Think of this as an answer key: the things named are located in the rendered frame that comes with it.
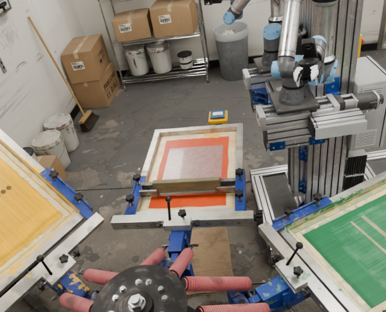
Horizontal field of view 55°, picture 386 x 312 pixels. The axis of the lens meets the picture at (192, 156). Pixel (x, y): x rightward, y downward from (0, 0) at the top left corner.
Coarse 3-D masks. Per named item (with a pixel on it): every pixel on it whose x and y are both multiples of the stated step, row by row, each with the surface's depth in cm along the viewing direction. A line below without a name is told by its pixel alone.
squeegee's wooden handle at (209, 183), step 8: (152, 184) 194; (160, 184) 193; (168, 184) 193; (176, 184) 192; (184, 184) 192; (192, 184) 191; (200, 184) 190; (208, 184) 190; (216, 184) 189; (160, 192) 197
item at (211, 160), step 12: (204, 144) 231; (216, 144) 229; (228, 144) 227; (204, 156) 222; (216, 156) 220; (204, 168) 213; (216, 168) 211; (192, 204) 191; (204, 204) 190; (216, 204) 188
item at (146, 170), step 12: (156, 132) 245; (168, 132) 244; (180, 132) 243; (192, 132) 242; (204, 132) 241; (240, 132) 229; (156, 144) 235; (240, 144) 219; (240, 156) 211; (144, 168) 216
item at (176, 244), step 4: (172, 232) 167; (176, 232) 167; (180, 232) 166; (184, 232) 167; (172, 236) 165; (176, 236) 165; (180, 236) 164; (184, 236) 166; (172, 240) 163; (176, 240) 163; (180, 240) 163; (184, 240) 166; (172, 244) 162; (176, 244) 161; (180, 244) 161; (184, 244) 165; (168, 248) 160; (172, 248) 160; (176, 248) 160; (180, 248) 159; (168, 252) 159; (172, 252) 159; (176, 252) 159; (180, 252) 158
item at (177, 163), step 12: (168, 144) 238; (180, 144) 236; (192, 144) 233; (168, 156) 228; (180, 156) 226; (192, 156) 224; (168, 168) 218; (180, 168) 216; (192, 168) 214; (156, 204) 196; (180, 204) 193
